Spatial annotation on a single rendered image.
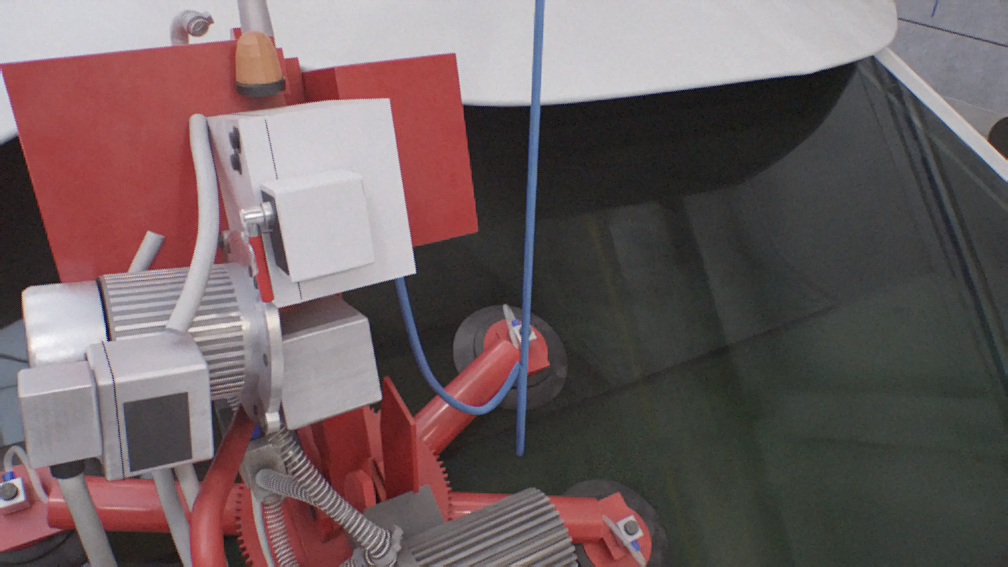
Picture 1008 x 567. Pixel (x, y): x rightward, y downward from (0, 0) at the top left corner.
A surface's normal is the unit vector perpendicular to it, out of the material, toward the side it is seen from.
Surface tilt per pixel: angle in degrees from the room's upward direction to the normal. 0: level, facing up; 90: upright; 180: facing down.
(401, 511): 26
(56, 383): 14
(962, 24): 90
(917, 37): 90
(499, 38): 21
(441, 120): 73
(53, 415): 79
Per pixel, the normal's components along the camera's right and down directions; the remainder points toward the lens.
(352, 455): 0.49, 0.20
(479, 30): 0.24, -0.63
